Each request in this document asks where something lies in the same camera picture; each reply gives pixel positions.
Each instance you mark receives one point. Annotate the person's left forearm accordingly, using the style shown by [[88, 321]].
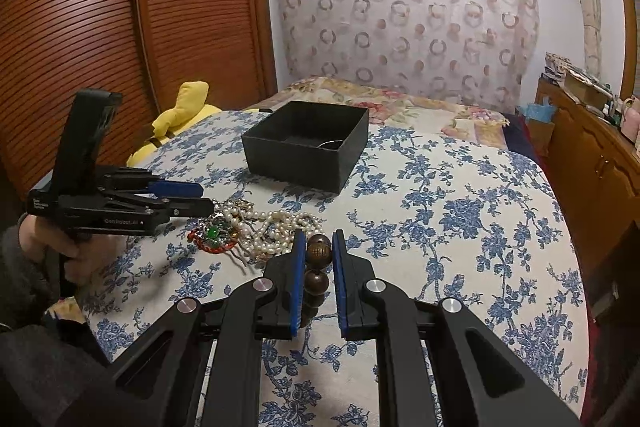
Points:
[[30, 357]]

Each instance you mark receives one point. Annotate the wooden cabinet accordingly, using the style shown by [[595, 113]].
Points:
[[590, 157]]

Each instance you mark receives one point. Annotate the blue tissue box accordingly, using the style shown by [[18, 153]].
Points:
[[537, 114]]

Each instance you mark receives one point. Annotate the wooden slatted wardrobe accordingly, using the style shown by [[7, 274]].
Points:
[[100, 32]]

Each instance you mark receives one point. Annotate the black box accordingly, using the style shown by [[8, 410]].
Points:
[[300, 162]]

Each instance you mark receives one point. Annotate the cardboard box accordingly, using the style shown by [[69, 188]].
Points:
[[587, 92]]

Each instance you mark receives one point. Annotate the person's left hand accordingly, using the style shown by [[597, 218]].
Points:
[[71, 259]]

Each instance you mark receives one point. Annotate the pink kettle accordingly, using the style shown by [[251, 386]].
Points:
[[631, 119]]

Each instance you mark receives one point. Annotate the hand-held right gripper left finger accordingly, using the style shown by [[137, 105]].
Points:
[[298, 282]]

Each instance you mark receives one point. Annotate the floral bed blanket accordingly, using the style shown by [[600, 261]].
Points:
[[400, 107]]

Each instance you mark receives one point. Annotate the pile of printed cloth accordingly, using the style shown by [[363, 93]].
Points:
[[557, 67]]

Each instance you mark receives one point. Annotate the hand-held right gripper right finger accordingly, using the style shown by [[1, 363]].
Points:
[[340, 282]]

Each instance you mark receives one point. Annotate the jewellery pieces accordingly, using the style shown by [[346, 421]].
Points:
[[212, 235]]

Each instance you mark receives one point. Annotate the silver bangle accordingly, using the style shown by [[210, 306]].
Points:
[[331, 144]]

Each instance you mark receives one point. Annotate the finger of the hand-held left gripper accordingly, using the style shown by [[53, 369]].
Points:
[[195, 208], [177, 190]]

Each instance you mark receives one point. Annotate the blue floral tablecloth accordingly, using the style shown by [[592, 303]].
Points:
[[450, 232]]

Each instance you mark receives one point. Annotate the yellow plush toy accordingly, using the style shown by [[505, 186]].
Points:
[[190, 102]]

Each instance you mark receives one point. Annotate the circle patterned curtain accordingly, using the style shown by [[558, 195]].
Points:
[[400, 7]]

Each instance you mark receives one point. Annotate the narrow patterned curtain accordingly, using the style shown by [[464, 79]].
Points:
[[589, 17]]

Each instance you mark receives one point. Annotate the dark blue blanket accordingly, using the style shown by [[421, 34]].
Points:
[[520, 134]]

